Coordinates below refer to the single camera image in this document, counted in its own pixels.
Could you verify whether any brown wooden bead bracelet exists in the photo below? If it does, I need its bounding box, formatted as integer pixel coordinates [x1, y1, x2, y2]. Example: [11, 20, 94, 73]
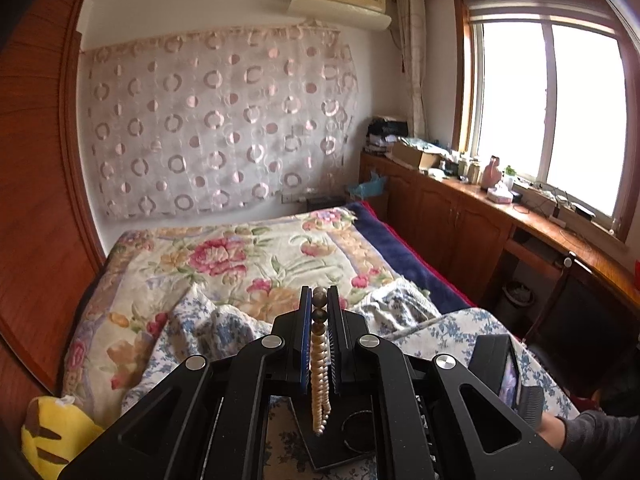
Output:
[311, 286, 330, 334]

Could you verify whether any white pearl necklace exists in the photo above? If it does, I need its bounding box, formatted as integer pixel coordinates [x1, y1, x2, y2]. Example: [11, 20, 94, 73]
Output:
[309, 328, 332, 436]

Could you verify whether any person's right hand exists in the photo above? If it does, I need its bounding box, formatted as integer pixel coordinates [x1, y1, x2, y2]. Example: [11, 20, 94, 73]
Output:
[537, 412, 566, 451]

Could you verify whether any blue floral white cloth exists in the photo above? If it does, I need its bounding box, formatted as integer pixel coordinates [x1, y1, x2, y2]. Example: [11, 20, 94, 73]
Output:
[117, 287, 576, 479]

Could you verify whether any floral quilt bedspread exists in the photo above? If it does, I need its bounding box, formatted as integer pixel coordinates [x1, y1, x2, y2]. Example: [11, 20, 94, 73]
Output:
[62, 207, 397, 410]

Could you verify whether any navy blue blanket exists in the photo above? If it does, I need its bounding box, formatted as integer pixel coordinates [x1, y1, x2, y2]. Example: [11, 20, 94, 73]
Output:
[346, 202, 476, 314]

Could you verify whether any wooden side cabinet counter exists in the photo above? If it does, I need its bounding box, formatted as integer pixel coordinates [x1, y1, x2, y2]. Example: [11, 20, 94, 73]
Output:
[359, 153, 639, 350]

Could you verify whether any teal tissue box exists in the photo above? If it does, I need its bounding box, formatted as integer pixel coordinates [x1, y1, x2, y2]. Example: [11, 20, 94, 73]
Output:
[347, 171, 387, 200]

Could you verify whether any cardboard box on counter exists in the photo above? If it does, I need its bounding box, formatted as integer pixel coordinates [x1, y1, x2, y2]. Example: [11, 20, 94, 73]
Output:
[390, 139, 446, 170]

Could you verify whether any pink bottle on counter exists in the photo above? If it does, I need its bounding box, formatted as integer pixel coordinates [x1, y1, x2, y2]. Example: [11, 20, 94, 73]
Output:
[480, 156, 502, 192]

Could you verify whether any circle-patterned sheer curtain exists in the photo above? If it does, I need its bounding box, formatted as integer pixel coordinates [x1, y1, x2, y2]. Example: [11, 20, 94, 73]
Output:
[79, 23, 358, 220]

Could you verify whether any wooden louvered wardrobe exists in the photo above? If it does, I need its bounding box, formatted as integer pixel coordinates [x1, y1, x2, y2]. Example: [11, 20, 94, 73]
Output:
[1, 0, 104, 437]

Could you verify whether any yellow plush toy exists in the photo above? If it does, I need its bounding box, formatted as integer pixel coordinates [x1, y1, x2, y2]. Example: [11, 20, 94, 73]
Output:
[21, 396, 103, 479]

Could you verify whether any window with wooden frame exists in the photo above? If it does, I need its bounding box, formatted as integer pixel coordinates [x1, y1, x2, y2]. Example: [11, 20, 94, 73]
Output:
[454, 0, 639, 240]

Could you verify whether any wall air conditioner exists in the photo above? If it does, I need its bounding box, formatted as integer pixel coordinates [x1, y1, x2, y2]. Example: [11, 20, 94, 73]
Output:
[288, 0, 392, 32]

